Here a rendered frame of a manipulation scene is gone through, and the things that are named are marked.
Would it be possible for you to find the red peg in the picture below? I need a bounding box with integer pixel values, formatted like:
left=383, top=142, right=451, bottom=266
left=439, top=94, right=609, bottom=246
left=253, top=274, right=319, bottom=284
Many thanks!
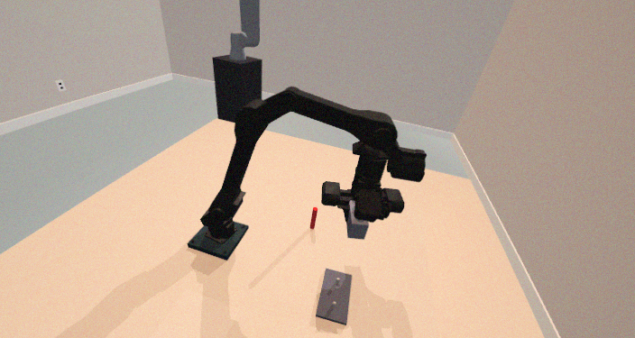
left=310, top=207, right=318, bottom=230

